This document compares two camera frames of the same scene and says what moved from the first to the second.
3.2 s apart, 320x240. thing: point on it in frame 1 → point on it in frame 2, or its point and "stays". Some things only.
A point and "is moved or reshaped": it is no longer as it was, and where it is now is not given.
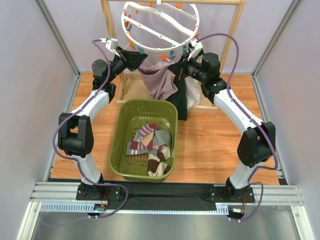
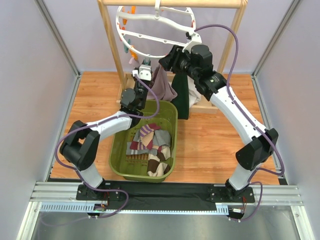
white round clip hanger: x=161 y=2 → x=150 y=32
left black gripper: x=125 y=58 → x=141 y=83
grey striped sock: x=160 y=136 stays
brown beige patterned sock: x=155 y=166 stays
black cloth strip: x=166 y=196 stays
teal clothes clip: x=172 y=55 is moved or reshaped
